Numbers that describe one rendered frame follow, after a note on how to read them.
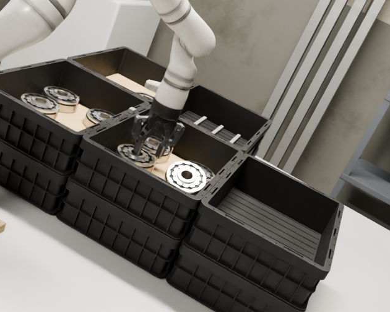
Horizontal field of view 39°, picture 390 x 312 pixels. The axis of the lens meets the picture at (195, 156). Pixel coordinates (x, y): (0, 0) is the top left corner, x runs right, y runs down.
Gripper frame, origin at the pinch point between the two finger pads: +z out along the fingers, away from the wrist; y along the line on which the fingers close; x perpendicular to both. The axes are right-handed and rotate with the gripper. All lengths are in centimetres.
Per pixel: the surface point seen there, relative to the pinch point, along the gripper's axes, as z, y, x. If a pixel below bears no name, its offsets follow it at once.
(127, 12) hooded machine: 5, 52, 170
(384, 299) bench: 17, 70, -35
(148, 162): 1.8, -0.6, -2.9
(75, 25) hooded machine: 23, 30, 181
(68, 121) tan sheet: 4.9, -15.6, 19.4
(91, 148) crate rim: -4.0, -19.8, -11.1
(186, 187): 1.2, 5.7, -13.7
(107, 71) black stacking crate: 3, 7, 60
